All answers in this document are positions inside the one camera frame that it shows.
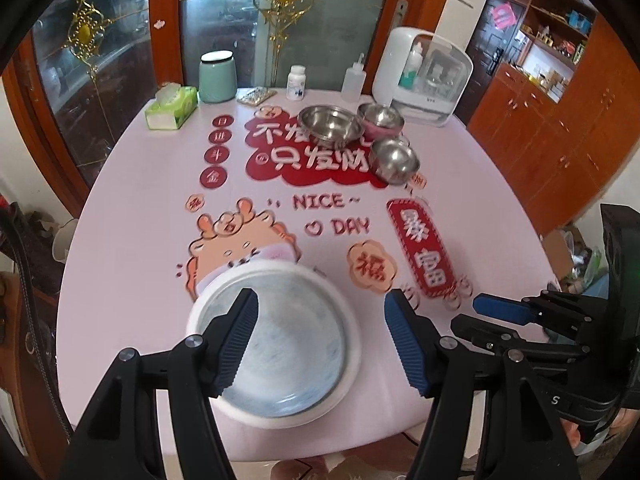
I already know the clear squeeze bottle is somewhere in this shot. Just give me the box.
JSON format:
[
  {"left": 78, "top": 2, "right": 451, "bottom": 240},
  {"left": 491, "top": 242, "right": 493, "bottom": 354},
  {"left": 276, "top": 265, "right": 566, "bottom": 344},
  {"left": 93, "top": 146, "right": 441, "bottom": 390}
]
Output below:
[{"left": 341, "top": 52, "right": 363, "bottom": 101}]

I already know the red lidded dark jar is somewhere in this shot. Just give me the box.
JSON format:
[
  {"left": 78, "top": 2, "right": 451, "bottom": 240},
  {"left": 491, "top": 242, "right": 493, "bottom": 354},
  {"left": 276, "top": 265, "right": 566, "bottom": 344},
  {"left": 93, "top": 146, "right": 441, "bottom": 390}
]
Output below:
[{"left": 0, "top": 201, "right": 61, "bottom": 296}]

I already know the white bottle with teal base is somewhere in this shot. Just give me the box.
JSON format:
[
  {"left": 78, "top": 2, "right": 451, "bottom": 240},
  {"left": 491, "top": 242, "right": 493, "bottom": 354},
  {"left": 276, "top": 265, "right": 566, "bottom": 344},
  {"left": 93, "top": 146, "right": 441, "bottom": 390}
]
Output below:
[{"left": 398, "top": 40, "right": 423, "bottom": 88}]

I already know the green tissue box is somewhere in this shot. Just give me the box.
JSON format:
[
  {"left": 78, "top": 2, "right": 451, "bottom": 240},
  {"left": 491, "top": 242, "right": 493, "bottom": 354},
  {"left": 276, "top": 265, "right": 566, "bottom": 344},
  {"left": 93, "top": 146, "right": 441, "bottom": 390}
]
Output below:
[{"left": 145, "top": 82, "right": 199, "bottom": 131}]

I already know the wooden wall cabinet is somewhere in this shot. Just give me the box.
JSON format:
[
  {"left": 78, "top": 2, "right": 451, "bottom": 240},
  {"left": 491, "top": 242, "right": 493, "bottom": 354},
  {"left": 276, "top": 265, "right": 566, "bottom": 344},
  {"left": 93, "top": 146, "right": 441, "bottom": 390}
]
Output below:
[{"left": 467, "top": 0, "right": 640, "bottom": 236}]

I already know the pink paper door decoration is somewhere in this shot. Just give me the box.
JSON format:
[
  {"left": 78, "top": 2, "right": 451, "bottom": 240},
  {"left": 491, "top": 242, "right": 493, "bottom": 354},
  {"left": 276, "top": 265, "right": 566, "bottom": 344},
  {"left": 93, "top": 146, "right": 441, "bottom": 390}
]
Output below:
[{"left": 492, "top": 4, "right": 517, "bottom": 30}]

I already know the pink steel bowl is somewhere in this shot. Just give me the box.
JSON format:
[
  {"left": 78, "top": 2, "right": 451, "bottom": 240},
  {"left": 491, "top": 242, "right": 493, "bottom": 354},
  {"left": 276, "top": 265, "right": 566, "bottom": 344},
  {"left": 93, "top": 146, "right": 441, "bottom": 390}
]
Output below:
[{"left": 356, "top": 102, "right": 405, "bottom": 138}]

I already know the white countertop sterilizer cabinet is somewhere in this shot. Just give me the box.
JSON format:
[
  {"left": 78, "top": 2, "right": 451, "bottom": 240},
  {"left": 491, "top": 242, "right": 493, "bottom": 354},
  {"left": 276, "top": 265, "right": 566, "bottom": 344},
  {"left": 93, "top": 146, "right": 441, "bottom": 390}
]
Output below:
[{"left": 372, "top": 26, "right": 474, "bottom": 128}]

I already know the white pot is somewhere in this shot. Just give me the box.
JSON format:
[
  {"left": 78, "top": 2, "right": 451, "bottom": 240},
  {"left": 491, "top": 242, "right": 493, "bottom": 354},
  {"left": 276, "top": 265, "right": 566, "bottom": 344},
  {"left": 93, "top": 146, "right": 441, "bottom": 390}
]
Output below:
[{"left": 51, "top": 217, "right": 81, "bottom": 263}]

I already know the mint green canister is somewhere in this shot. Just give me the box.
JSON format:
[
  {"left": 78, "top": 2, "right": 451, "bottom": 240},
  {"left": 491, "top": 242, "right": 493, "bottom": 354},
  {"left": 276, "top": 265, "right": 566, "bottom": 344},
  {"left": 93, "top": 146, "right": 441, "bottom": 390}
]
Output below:
[{"left": 198, "top": 51, "right": 238, "bottom": 104}]

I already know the cardboard box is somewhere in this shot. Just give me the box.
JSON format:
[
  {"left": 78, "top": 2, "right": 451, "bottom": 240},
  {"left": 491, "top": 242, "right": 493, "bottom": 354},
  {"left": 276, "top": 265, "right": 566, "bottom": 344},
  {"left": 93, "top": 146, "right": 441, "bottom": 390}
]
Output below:
[{"left": 540, "top": 225, "right": 601, "bottom": 286}]

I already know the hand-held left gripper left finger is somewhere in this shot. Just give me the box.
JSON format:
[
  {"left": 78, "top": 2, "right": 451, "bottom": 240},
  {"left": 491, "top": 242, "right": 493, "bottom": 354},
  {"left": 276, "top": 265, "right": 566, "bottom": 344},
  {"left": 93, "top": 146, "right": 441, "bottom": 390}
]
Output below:
[{"left": 60, "top": 287, "right": 259, "bottom": 480}]

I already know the white plate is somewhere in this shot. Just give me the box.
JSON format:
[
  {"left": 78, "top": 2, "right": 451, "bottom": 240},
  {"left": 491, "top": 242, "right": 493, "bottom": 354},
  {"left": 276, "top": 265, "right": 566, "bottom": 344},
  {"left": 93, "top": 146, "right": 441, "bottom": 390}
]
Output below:
[{"left": 186, "top": 260, "right": 362, "bottom": 428}]

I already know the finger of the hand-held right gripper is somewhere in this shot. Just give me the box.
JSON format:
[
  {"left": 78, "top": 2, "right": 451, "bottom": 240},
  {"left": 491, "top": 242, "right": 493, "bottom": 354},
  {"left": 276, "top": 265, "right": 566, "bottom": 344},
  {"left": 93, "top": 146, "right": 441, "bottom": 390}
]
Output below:
[
  {"left": 450, "top": 312, "right": 561, "bottom": 361},
  {"left": 472, "top": 294, "right": 543, "bottom": 326}
]

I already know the small steel bowl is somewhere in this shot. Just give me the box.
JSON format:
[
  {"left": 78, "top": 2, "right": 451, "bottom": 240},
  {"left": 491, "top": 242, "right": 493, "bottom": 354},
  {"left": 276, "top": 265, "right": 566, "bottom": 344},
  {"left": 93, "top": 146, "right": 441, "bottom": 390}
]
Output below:
[{"left": 370, "top": 137, "right": 421, "bottom": 185}]

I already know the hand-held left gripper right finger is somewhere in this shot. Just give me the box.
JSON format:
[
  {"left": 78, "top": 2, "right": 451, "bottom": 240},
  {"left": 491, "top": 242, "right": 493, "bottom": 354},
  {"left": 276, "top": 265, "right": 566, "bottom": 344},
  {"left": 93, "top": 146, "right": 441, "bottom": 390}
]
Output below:
[{"left": 384, "top": 290, "right": 551, "bottom": 480}]

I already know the white pill bottle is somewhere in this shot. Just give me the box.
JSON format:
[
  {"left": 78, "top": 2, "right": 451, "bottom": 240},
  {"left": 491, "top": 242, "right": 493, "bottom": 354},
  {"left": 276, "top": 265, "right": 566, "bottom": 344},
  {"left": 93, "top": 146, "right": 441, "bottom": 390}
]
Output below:
[{"left": 286, "top": 65, "right": 307, "bottom": 101}]

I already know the dark entry door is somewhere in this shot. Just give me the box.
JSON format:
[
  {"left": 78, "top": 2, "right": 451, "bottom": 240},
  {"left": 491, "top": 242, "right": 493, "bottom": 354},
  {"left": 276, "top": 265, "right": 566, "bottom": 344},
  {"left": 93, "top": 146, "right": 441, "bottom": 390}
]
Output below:
[{"left": 452, "top": 0, "right": 533, "bottom": 123}]

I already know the large steel bowl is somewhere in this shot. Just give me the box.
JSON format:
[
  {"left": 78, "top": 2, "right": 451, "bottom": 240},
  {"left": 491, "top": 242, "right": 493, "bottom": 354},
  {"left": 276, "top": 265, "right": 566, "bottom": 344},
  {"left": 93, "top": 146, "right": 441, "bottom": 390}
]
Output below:
[{"left": 297, "top": 105, "right": 365, "bottom": 143}]

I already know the pale blue patterned plate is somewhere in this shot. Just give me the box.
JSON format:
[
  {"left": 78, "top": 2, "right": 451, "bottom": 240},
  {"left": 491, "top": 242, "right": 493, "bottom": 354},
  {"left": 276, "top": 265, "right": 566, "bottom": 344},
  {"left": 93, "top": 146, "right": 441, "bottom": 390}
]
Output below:
[{"left": 197, "top": 266, "right": 348, "bottom": 418}]

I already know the silver blister pack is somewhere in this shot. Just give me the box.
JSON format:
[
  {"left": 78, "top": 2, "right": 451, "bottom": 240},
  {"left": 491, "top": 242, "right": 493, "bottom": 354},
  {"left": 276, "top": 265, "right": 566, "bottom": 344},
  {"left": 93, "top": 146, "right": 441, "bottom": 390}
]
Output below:
[{"left": 237, "top": 87, "right": 276, "bottom": 107}]

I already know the wooden side table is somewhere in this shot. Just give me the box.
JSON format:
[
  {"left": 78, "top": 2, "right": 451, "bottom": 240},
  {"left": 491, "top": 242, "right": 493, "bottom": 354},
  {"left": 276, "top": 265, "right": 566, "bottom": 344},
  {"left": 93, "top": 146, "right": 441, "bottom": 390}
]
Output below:
[{"left": 0, "top": 270, "right": 66, "bottom": 461}]

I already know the glass door with gold ornament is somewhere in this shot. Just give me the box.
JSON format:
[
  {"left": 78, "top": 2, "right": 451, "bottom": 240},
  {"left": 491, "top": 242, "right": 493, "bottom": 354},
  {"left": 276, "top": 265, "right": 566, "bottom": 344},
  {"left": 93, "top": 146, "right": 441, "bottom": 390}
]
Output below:
[
  {"left": 150, "top": 0, "right": 401, "bottom": 91},
  {"left": 10, "top": 0, "right": 166, "bottom": 206}
]

